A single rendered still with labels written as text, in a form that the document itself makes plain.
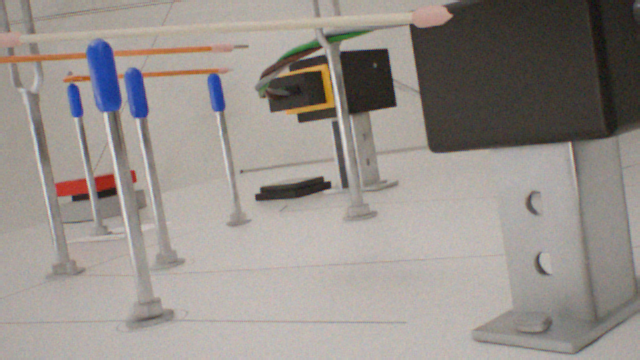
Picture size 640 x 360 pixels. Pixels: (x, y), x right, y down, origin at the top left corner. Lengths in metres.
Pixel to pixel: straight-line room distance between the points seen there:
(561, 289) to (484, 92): 0.04
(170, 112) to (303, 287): 2.31
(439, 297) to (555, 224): 0.05
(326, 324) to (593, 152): 0.08
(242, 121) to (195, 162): 0.20
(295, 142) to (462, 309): 1.94
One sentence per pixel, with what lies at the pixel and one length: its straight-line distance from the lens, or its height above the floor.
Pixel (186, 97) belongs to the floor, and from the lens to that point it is 2.53.
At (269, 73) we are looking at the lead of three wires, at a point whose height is 1.24.
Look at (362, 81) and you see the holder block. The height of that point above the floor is 1.15.
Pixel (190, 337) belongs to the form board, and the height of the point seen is 1.33.
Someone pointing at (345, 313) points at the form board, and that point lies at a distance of 0.20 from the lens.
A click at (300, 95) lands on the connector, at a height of 1.19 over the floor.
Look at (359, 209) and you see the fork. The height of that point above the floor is 1.20.
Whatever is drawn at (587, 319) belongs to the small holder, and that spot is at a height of 1.33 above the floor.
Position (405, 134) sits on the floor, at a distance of 1.95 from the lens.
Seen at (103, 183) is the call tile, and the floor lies 1.12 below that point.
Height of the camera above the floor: 1.48
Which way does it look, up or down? 48 degrees down
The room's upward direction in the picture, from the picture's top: 46 degrees counter-clockwise
